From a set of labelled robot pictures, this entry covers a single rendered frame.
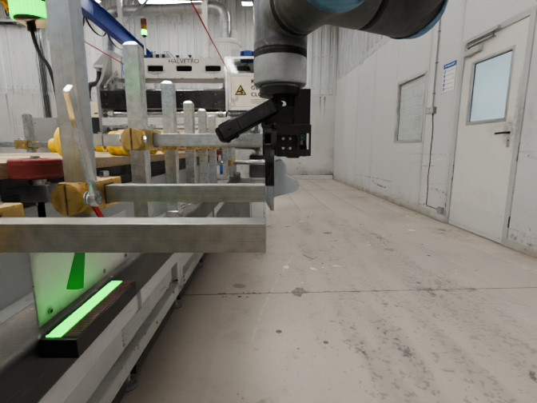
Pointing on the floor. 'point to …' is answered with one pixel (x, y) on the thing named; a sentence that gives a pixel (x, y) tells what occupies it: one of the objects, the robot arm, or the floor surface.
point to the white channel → (204, 29)
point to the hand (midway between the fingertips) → (268, 203)
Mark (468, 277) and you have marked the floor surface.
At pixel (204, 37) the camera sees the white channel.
